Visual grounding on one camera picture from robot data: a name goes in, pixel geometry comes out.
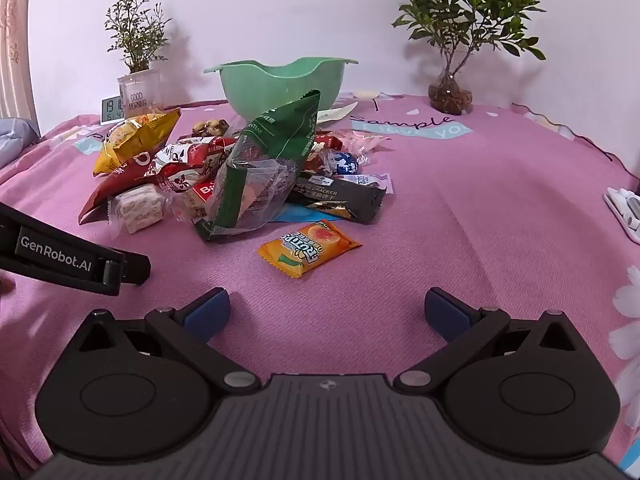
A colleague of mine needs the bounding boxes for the leafy plant in glass vase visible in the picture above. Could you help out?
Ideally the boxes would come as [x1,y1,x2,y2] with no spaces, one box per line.
[391,0,547,115]

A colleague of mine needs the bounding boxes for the red packet with white lettering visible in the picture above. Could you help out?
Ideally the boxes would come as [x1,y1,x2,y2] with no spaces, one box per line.
[191,179,237,217]

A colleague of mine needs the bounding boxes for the light blue packet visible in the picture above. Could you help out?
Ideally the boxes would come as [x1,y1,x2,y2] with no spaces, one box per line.
[272,205,346,223]

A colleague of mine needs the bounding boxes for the small lavender packet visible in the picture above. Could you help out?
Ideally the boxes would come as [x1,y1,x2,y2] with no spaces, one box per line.
[345,172,396,195]

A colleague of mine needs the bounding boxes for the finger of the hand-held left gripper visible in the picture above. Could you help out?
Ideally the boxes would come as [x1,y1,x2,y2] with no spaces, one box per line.
[119,252,151,286]

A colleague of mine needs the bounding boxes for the red foil packet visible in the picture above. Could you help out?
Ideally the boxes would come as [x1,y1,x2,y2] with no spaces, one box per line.
[310,131,346,153]

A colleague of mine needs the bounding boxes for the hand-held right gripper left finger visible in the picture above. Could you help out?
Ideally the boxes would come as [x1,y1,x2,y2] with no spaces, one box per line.
[75,287,262,394]

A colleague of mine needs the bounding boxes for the orange candy packet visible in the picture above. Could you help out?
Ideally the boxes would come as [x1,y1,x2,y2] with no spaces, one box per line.
[258,220,362,279]

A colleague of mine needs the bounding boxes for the black cracker packet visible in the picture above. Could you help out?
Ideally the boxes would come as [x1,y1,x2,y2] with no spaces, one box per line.
[285,174,387,225]

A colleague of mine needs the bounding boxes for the red white patterned snack bag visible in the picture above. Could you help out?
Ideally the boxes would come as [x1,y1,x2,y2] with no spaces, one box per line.
[78,137,238,225]

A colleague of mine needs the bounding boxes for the small digital clock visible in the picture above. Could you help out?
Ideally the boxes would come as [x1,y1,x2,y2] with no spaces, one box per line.
[100,96,126,125]

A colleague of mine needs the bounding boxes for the pale pink candy packet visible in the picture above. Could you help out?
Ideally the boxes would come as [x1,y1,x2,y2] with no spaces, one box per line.
[330,129,396,156]

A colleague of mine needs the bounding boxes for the pink printed tablecloth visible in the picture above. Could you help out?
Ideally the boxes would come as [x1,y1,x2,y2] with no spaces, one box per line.
[0,91,640,480]

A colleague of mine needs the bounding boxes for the blue white foil candy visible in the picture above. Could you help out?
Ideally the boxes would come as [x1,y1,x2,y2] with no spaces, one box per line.
[327,150,371,176]

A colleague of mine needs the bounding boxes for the white nougat clear packet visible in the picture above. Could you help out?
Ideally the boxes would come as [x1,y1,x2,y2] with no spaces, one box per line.
[107,183,173,238]

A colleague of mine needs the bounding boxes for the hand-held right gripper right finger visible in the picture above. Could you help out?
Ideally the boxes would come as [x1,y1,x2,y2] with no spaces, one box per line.
[393,287,576,393]

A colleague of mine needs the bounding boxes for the grey blue cloth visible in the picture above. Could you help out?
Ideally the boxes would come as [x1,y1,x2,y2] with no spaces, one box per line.
[0,117,41,168]

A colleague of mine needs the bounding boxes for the yellow rice cracker bag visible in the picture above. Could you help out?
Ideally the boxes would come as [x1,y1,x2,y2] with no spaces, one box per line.
[92,108,182,177]

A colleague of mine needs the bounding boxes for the cream gold packet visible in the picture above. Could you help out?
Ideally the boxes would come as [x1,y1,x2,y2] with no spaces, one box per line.
[317,101,359,123]

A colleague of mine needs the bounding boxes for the pink floral curtain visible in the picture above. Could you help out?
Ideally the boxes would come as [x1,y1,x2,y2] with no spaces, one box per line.
[0,0,38,136]

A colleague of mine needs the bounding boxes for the clear mixed nuts packet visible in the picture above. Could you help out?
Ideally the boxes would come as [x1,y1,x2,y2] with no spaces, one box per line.
[192,118,230,137]

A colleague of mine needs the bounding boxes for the green plastic bowl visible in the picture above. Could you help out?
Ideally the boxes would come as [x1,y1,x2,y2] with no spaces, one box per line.
[203,56,359,122]

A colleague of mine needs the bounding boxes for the dark red stick packet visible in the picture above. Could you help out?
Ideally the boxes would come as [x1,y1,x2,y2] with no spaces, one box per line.
[197,136,240,153]

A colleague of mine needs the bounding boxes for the green clear snack bag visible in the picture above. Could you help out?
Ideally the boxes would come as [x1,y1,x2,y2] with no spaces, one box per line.
[195,89,321,243]

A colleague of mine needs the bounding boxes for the feathery plant in clear pot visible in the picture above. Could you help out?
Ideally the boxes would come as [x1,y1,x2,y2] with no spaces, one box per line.
[104,0,173,116]

